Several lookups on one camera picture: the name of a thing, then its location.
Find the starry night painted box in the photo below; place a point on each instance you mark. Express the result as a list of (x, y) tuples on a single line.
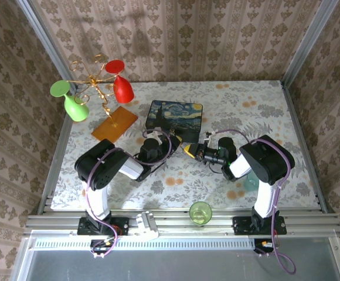
[(176, 115)]

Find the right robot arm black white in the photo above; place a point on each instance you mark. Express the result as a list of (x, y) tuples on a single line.
[(268, 161)]

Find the teal transparent glass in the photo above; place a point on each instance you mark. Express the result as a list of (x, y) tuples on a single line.
[(250, 183)]

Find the green transparent plastic cup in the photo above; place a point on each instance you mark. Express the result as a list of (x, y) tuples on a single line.
[(200, 215)]

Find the red plastic wine glass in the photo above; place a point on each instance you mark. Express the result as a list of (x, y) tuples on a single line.
[(123, 89)]

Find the green plastic wine glass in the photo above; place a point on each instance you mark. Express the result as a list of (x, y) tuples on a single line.
[(76, 109)]

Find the black connector board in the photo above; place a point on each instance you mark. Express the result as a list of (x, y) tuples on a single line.
[(263, 244), (101, 246)]

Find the grey metal sheet panel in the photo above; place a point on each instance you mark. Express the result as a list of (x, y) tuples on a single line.
[(173, 266)]

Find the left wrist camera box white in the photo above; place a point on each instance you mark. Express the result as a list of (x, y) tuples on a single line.
[(153, 135)]

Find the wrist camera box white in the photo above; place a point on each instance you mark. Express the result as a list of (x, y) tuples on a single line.
[(208, 137), (153, 135)]

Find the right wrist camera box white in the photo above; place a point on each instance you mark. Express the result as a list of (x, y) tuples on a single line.
[(208, 137)]

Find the aluminium front frame rail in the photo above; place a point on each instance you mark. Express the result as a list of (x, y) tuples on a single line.
[(176, 224)]

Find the white plastic mount bracket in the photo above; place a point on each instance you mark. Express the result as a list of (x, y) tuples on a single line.
[(148, 226)]

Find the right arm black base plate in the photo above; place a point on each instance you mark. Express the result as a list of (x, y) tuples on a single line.
[(241, 225)]

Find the aluminium side frame rail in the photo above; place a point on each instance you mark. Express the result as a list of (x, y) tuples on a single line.
[(300, 131), (60, 137)]

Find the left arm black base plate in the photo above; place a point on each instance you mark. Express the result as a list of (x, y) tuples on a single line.
[(120, 226)]

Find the aluminium frame post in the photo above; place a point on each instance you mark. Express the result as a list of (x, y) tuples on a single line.
[(45, 44), (307, 44)]

